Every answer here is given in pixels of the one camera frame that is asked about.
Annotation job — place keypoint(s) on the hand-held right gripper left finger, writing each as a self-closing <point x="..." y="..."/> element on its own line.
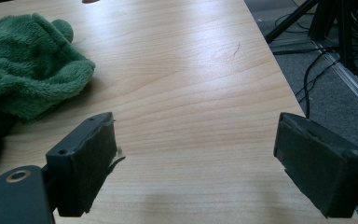
<point x="80" y="161"/>

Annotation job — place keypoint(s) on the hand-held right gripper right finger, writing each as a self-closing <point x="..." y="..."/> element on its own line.
<point x="320" y="168"/>

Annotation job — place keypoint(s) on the green plush cloth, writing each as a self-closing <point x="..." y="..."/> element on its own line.
<point x="24" y="74"/>

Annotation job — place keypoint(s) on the black metal stand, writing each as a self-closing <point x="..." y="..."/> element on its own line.
<point x="341" y="31"/>

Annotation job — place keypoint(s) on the black tripod leg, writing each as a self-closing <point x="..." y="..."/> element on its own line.
<point x="289" y="21"/>

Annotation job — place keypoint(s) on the aluminium floor rail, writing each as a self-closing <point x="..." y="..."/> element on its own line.
<point x="351" y="74"/>

